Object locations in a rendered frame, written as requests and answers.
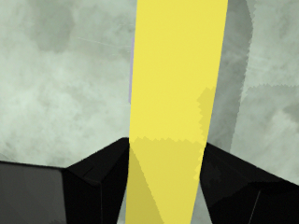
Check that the yellow bar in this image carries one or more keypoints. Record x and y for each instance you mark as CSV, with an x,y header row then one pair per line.
x,y
176,62

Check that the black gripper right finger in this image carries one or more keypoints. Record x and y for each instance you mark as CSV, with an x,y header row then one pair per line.
x,y
237,192

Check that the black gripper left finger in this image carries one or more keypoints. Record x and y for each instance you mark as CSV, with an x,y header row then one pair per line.
x,y
90,191

